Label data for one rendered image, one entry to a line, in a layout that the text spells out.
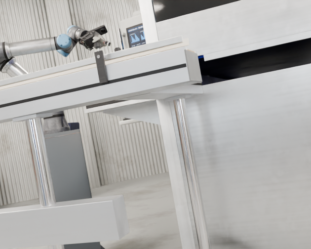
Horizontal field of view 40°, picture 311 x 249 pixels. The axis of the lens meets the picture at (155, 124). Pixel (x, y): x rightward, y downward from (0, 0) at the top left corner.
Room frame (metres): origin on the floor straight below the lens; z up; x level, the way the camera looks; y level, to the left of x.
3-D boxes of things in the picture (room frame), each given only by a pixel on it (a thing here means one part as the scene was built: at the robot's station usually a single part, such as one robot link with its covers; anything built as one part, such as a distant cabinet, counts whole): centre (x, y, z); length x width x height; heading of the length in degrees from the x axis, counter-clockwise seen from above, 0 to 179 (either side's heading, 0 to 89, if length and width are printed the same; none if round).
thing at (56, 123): (2.40, 0.55, 0.84); 0.15 x 0.15 x 0.10
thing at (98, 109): (2.44, 0.00, 0.87); 0.70 x 0.48 x 0.02; 160
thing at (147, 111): (2.21, 0.10, 0.80); 0.34 x 0.03 x 0.13; 70
